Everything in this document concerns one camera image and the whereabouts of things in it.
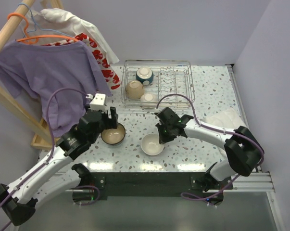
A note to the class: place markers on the small white bowl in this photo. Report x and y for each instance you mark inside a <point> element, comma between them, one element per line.
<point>148,100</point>

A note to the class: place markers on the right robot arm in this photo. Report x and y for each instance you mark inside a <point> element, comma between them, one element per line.
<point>243,151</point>

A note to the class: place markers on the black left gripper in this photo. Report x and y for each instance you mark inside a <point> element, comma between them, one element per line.
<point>110,119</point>

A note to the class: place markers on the metal wire dish rack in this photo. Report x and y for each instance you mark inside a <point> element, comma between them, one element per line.
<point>170,78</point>

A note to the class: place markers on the wooden clothes rack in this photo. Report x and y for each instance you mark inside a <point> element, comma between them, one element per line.
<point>15,75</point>

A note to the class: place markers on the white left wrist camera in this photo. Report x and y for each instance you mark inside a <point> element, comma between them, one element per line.
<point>97,102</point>

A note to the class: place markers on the beige ceramic bowl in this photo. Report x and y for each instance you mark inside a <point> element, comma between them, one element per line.
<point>134,90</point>

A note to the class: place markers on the teal white patterned bowl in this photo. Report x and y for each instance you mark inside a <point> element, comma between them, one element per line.
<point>145,75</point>

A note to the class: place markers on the orange clothes hanger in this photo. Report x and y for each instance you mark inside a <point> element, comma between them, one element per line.
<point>27,37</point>

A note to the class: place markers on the red floral white cloth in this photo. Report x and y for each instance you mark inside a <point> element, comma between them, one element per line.
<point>80,59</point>

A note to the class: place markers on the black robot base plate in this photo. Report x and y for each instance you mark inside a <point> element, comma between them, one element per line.
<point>188,185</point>

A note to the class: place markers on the aluminium frame rail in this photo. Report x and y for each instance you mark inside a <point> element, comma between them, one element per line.
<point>256,182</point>

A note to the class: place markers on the folded white towel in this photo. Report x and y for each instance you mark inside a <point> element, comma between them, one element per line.
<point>228,118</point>

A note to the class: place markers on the purple t-shirt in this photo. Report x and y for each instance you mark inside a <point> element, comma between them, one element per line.
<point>62,106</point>

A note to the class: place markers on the blue wire hanger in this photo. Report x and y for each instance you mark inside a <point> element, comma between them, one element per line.
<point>37,26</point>

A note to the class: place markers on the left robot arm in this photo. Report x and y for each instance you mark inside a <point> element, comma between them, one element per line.
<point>17,198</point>

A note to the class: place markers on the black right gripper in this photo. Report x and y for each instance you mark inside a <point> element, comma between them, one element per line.
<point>163,139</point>

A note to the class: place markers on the white cloth garment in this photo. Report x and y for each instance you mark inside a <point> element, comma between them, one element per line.
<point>68,23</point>

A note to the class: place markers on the dark teal glazed bowl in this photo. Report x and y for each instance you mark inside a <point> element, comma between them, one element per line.
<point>114,136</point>

